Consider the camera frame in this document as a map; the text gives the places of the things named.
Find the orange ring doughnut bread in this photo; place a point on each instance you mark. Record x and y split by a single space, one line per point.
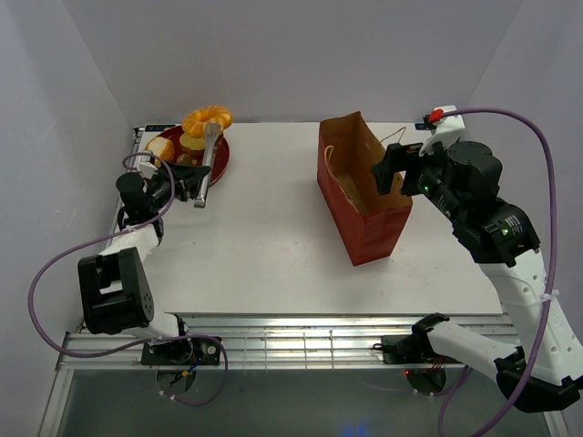
195 122

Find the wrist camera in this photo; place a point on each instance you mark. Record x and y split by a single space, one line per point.
444 130
146 166

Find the white round bread roll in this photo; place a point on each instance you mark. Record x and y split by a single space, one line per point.
163 148

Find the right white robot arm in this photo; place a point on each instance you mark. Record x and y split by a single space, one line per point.
462 182

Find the small brown chocolate croissant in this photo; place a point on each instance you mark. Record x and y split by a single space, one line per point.
186 160

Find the red and brown paper bag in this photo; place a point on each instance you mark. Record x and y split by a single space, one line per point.
369 224

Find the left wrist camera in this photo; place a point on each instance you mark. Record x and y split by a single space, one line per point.
146 166

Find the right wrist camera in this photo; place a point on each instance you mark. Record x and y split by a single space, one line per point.
444 130

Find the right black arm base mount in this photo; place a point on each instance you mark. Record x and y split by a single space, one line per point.
407 350

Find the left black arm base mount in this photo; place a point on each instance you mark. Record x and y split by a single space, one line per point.
182 353

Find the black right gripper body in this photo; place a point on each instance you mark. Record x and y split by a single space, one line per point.
423 174

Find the aluminium rail frame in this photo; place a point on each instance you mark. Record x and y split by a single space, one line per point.
263 266

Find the stainless steel tongs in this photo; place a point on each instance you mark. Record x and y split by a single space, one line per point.
212 132

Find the tan sliced bread piece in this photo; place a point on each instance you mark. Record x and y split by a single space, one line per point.
192 146

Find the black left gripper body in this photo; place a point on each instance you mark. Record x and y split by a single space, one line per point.
161 191

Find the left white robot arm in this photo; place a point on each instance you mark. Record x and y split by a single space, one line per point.
116 297

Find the blue label sticker left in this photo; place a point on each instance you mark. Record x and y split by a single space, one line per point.
157 127

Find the red round plate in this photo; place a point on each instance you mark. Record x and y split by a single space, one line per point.
222 154

